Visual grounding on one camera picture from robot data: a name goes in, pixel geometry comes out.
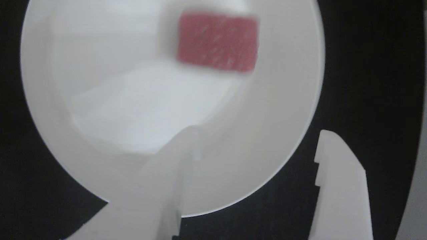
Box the brown square toy block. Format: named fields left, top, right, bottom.
left=177, top=13, right=260, bottom=73

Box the white paper bowl navy print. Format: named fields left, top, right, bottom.
left=20, top=0, right=326, bottom=219

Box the black desk mat grey logo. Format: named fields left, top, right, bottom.
left=0, top=0, right=426, bottom=240

